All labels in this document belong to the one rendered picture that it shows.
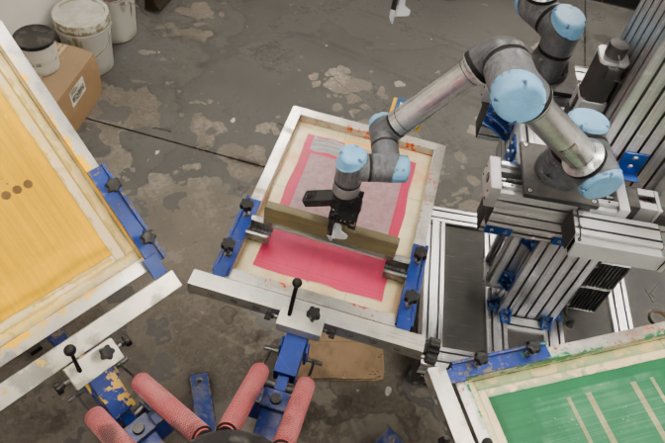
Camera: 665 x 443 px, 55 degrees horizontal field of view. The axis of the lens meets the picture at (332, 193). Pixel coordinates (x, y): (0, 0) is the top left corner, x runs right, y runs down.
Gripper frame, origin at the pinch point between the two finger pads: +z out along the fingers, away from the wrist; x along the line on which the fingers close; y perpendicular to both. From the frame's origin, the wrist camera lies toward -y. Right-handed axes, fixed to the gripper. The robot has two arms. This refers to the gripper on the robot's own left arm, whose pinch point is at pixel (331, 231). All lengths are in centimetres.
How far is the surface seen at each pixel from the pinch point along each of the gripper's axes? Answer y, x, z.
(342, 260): 5.3, 0.8, 13.7
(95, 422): -36, -73, -5
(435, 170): 27, 46, 10
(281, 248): -14.3, -1.3, 13.6
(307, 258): -5.5, -2.2, 13.6
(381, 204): 12.1, 27.4, 13.7
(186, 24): -145, 214, 109
